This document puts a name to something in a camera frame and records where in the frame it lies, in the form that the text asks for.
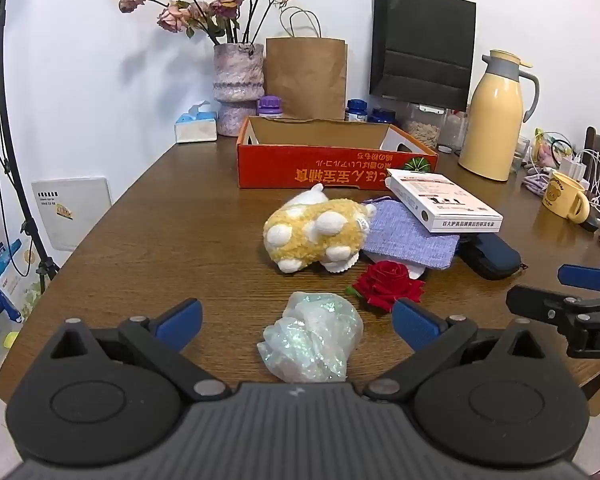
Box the clear glass cup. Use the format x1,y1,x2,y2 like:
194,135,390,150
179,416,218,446
512,136,531,173

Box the white product box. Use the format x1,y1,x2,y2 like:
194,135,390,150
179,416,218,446
384,168,504,234

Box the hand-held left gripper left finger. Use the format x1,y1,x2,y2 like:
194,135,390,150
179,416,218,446
40,298,232,402

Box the yellow thermos jug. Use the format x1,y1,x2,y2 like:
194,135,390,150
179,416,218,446
458,50,541,182

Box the blue tissue box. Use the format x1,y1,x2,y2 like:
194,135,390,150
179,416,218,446
175,101,218,143

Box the purple cable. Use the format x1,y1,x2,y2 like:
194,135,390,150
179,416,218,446
522,167,553,196

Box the red rose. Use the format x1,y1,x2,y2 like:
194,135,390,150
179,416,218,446
346,260,426,313

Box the blue packets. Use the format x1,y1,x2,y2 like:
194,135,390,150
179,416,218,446
0,240,23,323

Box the black paper bag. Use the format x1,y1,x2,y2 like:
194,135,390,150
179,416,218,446
369,0,477,111

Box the brown paper bag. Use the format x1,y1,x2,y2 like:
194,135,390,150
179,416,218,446
265,6,349,121

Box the red cardboard box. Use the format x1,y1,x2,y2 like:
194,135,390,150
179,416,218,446
237,116,439,191

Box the mottled purple ceramic vase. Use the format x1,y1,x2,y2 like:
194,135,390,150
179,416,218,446
212,42,266,137

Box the yellow bear mug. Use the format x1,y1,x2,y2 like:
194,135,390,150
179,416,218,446
537,171,591,224

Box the yellow plush toy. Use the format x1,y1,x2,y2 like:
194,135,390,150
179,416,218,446
263,183,377,274

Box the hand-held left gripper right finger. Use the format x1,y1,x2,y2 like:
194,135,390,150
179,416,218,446
362,298,556,402

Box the purple knitted pouch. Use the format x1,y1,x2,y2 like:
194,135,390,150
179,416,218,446
362,199,461,269

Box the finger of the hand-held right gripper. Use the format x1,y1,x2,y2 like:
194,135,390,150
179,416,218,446
506,285,588,332
557,264,600,295

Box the purple lid bottle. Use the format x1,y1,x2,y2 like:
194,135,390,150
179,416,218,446
256,96,284,120

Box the iridescent plastic wrap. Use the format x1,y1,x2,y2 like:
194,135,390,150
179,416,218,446
257,291,365,384

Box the clear snack bag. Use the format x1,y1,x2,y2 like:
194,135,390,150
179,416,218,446
532,127,573,166

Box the dark blue case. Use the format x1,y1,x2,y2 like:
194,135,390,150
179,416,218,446
457,233,522,281

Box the white charger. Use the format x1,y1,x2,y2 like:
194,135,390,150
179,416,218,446
560,155,588,181

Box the empty clear container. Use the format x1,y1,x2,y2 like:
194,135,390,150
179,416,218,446
440,108,468,148

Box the clear container of nuts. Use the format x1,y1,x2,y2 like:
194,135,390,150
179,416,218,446
405,102,446,150

